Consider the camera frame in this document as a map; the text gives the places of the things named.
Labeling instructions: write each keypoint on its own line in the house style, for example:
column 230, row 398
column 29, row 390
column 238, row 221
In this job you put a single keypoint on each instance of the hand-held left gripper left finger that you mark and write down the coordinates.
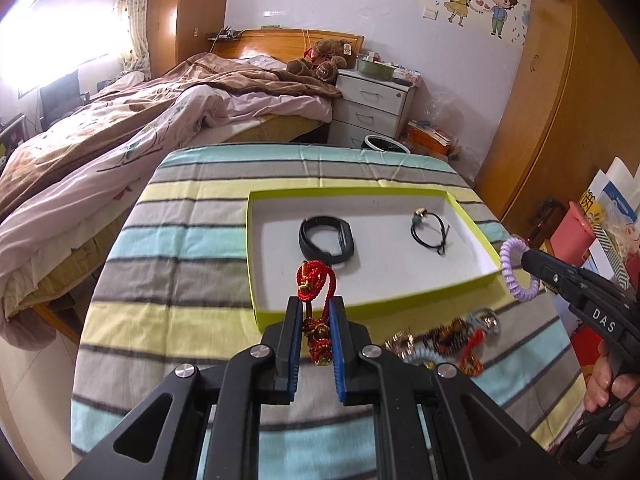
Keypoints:
column 292, row 355

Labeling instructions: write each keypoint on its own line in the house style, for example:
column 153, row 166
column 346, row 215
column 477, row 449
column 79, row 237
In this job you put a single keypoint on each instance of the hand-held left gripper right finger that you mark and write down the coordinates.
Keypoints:
column 340, row 355

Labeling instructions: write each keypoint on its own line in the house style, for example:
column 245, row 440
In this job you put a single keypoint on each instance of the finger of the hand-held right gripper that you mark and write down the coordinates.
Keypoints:
column 550, row 270

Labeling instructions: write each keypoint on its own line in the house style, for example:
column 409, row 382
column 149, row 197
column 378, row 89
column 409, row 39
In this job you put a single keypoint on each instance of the green-edged white tray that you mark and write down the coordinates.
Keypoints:
column 380, row 240

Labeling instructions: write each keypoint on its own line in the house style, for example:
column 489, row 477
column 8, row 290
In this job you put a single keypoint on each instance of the person's right hand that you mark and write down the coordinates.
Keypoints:
column 602, row 385

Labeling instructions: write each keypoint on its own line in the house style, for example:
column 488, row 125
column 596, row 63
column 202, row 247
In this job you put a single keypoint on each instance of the pink plastic bucket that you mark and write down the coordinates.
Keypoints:
column 575, row 240

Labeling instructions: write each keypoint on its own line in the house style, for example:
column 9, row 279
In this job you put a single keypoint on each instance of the white paper bags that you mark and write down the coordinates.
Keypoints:
column 617, row 200

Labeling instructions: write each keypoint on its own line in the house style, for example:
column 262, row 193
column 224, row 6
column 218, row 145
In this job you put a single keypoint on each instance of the black wristband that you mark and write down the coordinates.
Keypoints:
column 305, row 241

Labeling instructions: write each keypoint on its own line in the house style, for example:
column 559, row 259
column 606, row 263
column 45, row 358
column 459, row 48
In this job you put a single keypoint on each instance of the striped tablecloth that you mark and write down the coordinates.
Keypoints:
column 200, row 240

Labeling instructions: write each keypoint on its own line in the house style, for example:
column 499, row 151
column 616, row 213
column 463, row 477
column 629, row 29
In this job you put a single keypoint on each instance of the wooden wardrobe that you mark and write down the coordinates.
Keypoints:
column 550, row 110

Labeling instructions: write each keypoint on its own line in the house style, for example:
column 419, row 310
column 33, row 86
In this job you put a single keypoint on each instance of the cardboard box with orange packets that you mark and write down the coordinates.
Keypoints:
column 430, row 140

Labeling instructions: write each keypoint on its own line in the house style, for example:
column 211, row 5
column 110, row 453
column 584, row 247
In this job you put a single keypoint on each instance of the black trash bin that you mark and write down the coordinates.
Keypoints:
column 385, row 144

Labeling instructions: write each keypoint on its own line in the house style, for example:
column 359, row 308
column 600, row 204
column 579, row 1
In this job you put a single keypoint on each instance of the white nightstand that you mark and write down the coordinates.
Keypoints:
column 370, row 105

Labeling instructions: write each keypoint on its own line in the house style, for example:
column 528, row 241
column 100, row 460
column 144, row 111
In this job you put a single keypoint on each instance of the green basin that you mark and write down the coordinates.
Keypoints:
column 375, row 69

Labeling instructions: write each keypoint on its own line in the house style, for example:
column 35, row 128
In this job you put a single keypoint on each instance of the brown teddy bear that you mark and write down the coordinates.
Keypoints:
column 325, row 67

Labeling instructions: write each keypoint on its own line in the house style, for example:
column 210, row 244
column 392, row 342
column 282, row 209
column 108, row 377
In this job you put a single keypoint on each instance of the brown blanket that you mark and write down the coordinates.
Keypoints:
column 225, row 72

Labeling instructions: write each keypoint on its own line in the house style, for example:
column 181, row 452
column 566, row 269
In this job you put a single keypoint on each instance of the wooden bed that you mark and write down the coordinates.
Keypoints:
column 280, row 42

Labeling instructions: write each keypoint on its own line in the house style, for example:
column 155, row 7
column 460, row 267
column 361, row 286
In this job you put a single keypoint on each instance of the power strip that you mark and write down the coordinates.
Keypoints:
column 222, row 35

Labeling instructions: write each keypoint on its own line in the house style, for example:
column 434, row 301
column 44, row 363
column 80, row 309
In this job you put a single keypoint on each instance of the black chair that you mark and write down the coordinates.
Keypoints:
column 60, row 95

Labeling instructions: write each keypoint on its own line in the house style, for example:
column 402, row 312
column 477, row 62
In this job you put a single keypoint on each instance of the tall wooden cabinet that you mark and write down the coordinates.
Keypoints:
column 165, row 20

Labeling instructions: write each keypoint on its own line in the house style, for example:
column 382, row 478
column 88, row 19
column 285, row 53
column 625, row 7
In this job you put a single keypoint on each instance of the floral curtain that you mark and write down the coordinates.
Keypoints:
column 135, row 20

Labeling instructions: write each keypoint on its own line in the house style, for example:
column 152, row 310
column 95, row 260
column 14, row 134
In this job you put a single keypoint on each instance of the black red metal frame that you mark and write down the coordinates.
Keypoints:
column 547, row 220

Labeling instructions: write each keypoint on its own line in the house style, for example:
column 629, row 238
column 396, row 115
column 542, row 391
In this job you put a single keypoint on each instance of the white wall switch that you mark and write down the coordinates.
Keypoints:
column 429, row 13

